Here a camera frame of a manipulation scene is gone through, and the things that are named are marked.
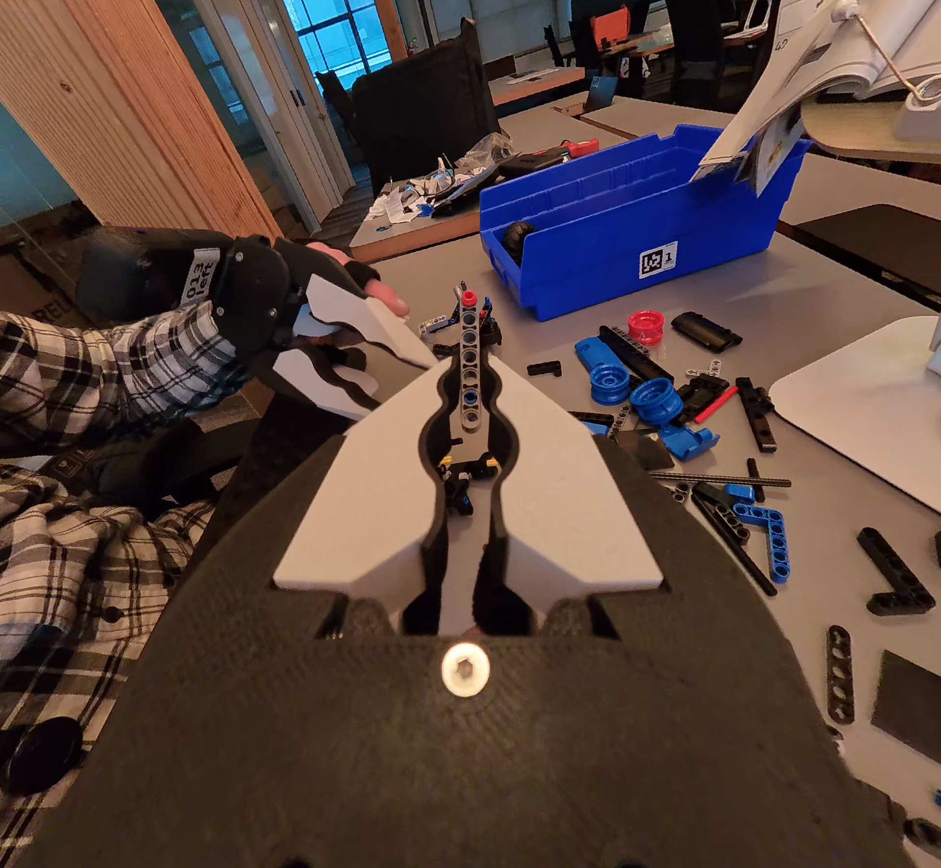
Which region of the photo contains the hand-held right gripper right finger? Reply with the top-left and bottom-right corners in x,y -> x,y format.
484,353 -> 666,635

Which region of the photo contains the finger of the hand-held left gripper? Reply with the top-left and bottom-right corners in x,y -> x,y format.
273,349 -> 380,422
305,274 -> 439,371

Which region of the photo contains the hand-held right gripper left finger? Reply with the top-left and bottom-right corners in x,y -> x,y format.
273,357 -> 458,637

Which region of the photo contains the dark grey seven-hole beam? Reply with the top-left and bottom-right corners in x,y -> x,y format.
459,308 -> 488,435

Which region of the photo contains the person's left forearm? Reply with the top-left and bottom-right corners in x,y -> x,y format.
0,300 -> 247,443

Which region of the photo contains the neighbouring grey desk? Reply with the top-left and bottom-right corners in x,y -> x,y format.
349,103 -> 626,262

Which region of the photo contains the white desk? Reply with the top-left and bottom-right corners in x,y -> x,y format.
213,92 -> 941,832

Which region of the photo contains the person's left hand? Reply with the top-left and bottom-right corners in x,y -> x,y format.
305,242 -> 410,318

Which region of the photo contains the partly built toy model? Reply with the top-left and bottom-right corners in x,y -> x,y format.
419,282 -> 505,371

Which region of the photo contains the black shiny tile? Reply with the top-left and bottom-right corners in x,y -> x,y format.
618,430 -> 675,471

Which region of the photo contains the large blue curved panel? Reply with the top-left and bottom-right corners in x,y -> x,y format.
658,423 -> 720,461

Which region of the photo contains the blue wheel hub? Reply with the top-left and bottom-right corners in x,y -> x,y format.
590,364 -> 632,406
630,377 -> 685,426

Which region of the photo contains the long thin black axle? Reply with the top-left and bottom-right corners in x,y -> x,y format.
650,472 -> 792,488
691,493 -> 779,597

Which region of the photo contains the heap of papers and bags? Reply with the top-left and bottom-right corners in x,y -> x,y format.
364,133 -> 516,225

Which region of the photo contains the blue fender panel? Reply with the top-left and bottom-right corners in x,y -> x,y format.
575,337 -> 619,376

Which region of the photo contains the extra long black beam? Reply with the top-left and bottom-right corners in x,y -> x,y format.
599,325 -> 675,384

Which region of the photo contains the blue angled beam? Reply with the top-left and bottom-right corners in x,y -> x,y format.
731,502 -> 793,584

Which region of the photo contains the black beam with connector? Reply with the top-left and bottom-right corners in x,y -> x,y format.
735,377 -> 779,453

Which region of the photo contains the black covered chair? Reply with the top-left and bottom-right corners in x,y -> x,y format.
351,17 -> 501,196

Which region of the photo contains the wooden pillar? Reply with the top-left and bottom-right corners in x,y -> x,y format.
0,0 -> 284,240

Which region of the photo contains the red and black hand tool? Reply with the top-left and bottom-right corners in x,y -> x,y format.
529,139 -> 600,167

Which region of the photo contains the person's plaid shirt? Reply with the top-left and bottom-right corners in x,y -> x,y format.
0,462 -> 222,868

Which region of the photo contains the blue tagged storage bin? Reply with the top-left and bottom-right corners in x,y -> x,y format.
479,124 -> 813,322

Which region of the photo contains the white book stand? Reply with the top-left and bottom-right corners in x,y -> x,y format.
768,0 -> 941,516

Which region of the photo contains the black angled beam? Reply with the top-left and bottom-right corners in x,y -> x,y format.
856,527 -> 936,617

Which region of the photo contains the orange chair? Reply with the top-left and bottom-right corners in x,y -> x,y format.
592,6 -> 632,49

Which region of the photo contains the black flat panel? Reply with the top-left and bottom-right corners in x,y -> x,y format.
871,651 -> 941,766

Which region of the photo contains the instruction booklet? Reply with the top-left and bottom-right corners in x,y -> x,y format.
694,0 -> 941,196

